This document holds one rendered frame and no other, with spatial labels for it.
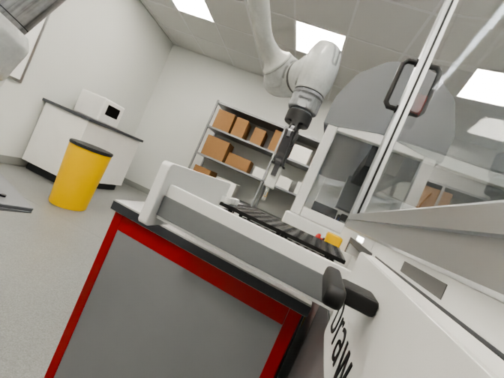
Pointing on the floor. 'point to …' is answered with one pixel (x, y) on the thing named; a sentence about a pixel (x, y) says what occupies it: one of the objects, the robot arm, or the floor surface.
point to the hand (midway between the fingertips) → (273, 176)
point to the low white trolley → (173, 310)
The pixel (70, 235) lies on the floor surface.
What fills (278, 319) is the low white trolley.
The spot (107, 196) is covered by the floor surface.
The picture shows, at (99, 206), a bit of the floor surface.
